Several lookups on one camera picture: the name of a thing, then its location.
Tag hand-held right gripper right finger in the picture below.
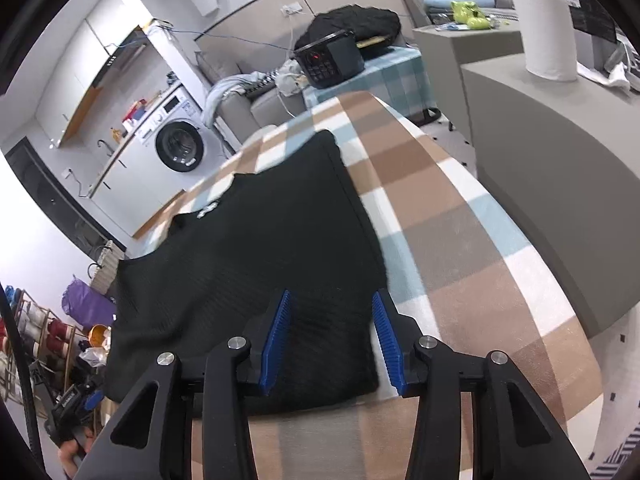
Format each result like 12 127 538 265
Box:
371 289 591 480

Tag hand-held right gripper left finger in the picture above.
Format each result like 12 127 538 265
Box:
95 289 294 480

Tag black knit sweater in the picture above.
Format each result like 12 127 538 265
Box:
102 129 388 418

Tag person's left hand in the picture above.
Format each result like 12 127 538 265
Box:
57 429 96 480

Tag shoe rack with shoes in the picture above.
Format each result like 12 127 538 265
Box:
0 285 81 411

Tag purple bag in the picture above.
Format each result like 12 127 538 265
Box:
61 275 117 328

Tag checked tablecloth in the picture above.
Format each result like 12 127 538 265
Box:
135 90 603 480

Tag woven laundry basket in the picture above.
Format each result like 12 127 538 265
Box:
89 241 126 296

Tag dark door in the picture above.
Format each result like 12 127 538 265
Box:
2 139 126 261

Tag white base cabinet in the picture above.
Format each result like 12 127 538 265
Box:
90 130 176 238

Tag white washing machine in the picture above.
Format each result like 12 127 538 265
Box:
135 82 226 176

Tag grey sofa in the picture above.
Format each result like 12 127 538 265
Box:
195 45 311 131

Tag large grey cabinet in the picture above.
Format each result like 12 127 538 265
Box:
460 52 640 340

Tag light grey blanket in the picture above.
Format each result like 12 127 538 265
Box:
204 74 261 126

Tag patterned floor rug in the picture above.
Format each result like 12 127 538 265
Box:
587 395 640 480

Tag small table with checked cloth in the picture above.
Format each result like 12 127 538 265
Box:
302 46 431 121

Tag red container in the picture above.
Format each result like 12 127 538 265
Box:
122 100 148 126

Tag dark electric pressure cooker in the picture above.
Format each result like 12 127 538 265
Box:
292 30 366 88

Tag small grey cabinet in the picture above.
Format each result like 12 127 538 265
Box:
412 22 526 136

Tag black pan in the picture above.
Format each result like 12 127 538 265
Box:
356 35 396 51

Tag range hood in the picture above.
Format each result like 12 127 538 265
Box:
95 40 148 88

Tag black knit garment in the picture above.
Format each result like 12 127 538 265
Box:
295 4 402 51

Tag green toy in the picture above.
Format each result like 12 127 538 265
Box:
450 0 491 30

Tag blue pillow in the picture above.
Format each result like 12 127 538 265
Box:
424 0 496 11

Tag white paper towel roll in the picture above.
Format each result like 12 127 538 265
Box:
509 0 581 82

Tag dark printed board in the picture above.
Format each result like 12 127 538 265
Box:
550 0 621 43

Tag white wall cabinets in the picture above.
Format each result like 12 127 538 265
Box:
35 0 151 148

